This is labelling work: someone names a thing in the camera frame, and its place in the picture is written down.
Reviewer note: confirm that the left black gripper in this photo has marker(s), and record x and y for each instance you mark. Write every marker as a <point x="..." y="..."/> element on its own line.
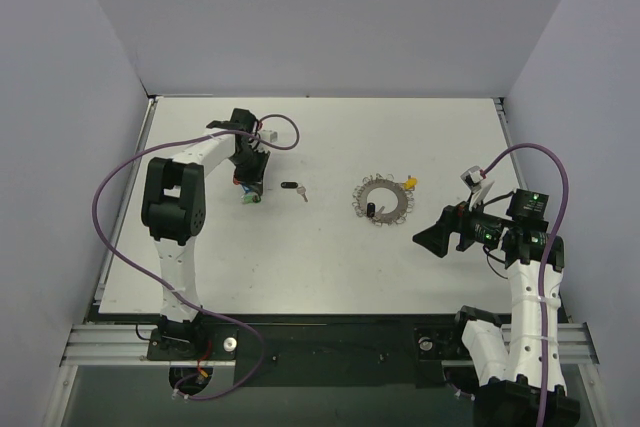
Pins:
<point x="253" y="167"/>

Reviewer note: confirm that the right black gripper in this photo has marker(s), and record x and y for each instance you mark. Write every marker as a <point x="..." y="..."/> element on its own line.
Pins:
<point x="463" y="229"/>

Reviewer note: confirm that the green tag key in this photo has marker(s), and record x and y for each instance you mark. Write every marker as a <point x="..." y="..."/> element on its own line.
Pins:
<point x="251" y="198"/>

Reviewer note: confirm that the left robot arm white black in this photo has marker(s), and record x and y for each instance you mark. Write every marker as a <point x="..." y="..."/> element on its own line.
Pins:
<point x="174" y="211"/>

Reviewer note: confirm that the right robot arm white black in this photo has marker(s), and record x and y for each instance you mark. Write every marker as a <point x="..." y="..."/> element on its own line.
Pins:
<point x="520" y="380"/>

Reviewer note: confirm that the round metal keyring disc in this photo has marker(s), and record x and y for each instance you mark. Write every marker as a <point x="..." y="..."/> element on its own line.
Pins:
<point x="383" y="190"/>

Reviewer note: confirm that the silver key black tag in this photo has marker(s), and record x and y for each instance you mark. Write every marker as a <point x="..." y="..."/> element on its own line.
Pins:
<point x="297" y="187"/>

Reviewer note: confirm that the yellow tag key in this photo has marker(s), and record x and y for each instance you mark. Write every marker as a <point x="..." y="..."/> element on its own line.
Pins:
<point x="410" y="183"/>

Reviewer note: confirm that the key black tag on disc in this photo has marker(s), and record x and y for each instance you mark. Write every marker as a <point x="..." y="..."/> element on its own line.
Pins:
<point x="373" y="212"/>

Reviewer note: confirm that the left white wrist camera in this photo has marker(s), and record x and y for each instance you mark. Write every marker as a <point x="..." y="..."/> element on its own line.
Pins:
<point x="268" y="137"/>

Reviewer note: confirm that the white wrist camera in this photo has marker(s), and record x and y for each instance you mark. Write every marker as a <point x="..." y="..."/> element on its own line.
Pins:
<point x="268" y="137"/>
<point x="475" y="179"/>

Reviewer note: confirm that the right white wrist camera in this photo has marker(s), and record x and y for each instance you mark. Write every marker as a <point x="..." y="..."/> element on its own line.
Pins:
<point x="475" y="179"/>

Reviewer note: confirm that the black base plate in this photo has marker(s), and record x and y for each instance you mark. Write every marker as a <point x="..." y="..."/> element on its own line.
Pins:
<point x="315" y="351"/>

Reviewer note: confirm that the aluminium frame rail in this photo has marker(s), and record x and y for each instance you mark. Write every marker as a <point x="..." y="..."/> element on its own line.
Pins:
<point x="119" y="345"/>

